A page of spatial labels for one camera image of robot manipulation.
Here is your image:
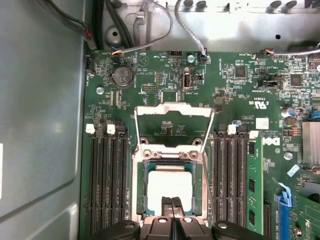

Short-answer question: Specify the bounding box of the black expansion slot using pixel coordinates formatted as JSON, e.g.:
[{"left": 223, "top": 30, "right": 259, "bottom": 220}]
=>
[{"left": 263, "top": 203, "right": 273, "bottom": 238}]

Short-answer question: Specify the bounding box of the CPU socket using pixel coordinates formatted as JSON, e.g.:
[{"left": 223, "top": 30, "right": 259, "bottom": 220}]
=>
[{"left": 131, "top": 144, "right": 209, "bottom": 221}]

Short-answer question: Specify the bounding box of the black PC case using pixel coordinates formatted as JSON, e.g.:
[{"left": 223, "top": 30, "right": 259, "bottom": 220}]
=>
[{"left": 0, "top": 0, "right": 320, "bottom": 240}]

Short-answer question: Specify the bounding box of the silver blue capacitor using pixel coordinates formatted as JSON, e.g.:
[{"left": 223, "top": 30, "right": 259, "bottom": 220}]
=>
[{"left": 281, "top": 106, "right": 296, "bottom": 119}]

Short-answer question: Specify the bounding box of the green RAM stick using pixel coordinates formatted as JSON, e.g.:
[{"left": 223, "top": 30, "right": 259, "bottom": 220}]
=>
[{"left": 246, "top": 136, "right": 265, "bottom": 235}]

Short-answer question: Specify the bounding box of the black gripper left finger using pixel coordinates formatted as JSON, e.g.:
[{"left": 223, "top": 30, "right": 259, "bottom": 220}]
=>
[{"left": 87, "top": 196, "right": 175, "bottom": 240}]

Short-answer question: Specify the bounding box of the CPU with silver top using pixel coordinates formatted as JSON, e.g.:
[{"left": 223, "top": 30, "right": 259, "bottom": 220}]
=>
[{"left": 144, "top": 161, "right": 202, "bottom": 217}]

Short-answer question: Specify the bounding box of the blue expansion slot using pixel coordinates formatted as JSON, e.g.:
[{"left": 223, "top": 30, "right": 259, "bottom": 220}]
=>
[{"left": 272, "top": 177, "right": 293, "bottom": 240}]

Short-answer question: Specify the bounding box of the chipset heatsink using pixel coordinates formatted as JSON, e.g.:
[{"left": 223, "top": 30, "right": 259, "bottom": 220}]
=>
[{"left": 301, "top": 121, "right": 320, "bottom": 166}]

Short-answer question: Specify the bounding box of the grey twisted wire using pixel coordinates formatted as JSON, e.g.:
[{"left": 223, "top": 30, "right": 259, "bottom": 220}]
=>
[
  {"left": 111, "top": 0, "right": 175, "bottom": 55},
  {"left": 173, "top": 0, "right": 207, "bottom": 56}
]

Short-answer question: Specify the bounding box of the black cable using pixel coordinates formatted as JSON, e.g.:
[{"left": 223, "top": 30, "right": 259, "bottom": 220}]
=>
[
  {"left": 108, "top": 0, "right": 135, "bottom": 48},
  {"left": 92, "top": 0, "right": 107, "bottom": 50}
]

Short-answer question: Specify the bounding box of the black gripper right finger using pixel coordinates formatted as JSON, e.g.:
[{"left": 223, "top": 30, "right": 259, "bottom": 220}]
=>
[{"left": 172, "top": 196, "right": 271, "bottom": 240}]

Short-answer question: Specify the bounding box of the metal USB port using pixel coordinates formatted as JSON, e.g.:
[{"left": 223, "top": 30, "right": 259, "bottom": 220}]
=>
[{"left": 182, "top": 72, "right": 193, "bottom": 91}]

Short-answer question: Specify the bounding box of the dark flat ribbon cable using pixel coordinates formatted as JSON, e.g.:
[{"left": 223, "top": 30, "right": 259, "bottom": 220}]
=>
[{"left": 41, "top": 0, "right": 98, "bottom": 51}]

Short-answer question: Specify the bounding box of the green motherboard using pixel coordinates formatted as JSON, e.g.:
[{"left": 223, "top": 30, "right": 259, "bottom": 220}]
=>
[{"left": 79, "top": 48, "right": 320, "bottom": 240}]

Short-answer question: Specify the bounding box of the white case label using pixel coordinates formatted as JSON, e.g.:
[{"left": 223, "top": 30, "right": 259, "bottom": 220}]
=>
[{"left": 0, "top": 143, "right": 4, "bottom": 200}]

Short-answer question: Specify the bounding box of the black square chip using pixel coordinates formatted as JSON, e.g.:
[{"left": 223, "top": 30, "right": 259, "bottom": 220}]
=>
[
  {"left": 234, "top": 66, "right": 248, "bottom": 79},
  {"left": 290, "top": 74, "right": 303, "bottom": 87}
]

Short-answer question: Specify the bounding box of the metal socket cover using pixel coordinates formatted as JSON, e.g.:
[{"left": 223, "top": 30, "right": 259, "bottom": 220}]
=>
[{"left": 133, "top": 101, "right": 216, "bottom": 151}]

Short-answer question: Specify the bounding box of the metal locking lever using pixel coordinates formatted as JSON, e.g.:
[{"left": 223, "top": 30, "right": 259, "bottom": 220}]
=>
[{"left": 201, "top": 149, "right": 216, "bottom": 223}]

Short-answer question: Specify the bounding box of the silver coin battery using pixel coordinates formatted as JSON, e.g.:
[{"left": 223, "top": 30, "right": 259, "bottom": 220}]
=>
[{"left": 111, "top": 65, "right": 133, "bottom": 88}]

